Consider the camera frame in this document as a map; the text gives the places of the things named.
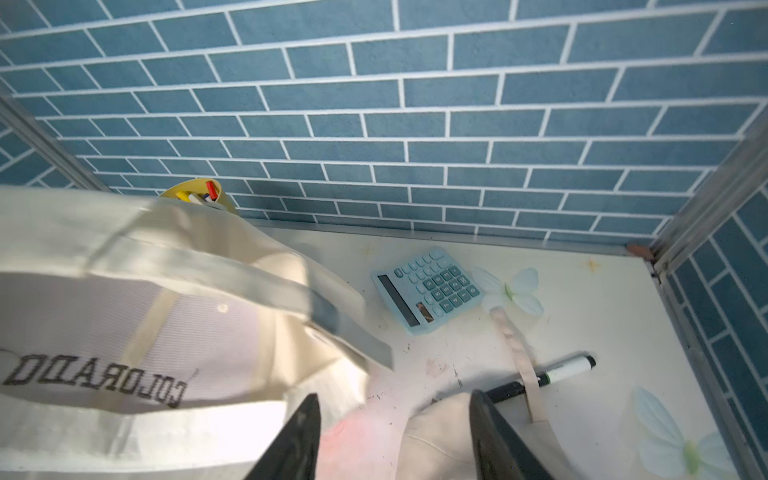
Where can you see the yellow pen cup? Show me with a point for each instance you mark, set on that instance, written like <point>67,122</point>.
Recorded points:
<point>201,191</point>

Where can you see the black white marker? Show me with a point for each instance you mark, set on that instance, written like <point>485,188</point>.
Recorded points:
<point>571,367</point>

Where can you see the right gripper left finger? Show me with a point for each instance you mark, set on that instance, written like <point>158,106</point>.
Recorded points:
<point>294,452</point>

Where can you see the beige Colorado cap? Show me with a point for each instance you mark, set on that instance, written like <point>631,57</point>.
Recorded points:
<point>464,436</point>
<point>148,338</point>

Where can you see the light blue calculator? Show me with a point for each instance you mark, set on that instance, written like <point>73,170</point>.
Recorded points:
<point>427,290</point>

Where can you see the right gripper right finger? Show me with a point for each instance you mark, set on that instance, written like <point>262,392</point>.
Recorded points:
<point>499,452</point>

